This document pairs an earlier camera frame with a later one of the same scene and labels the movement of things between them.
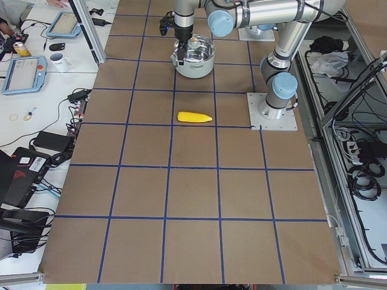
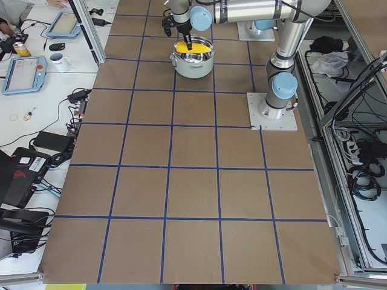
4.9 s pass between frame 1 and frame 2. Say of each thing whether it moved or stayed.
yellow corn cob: moved
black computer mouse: stayed
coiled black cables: stayed
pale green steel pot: stayed
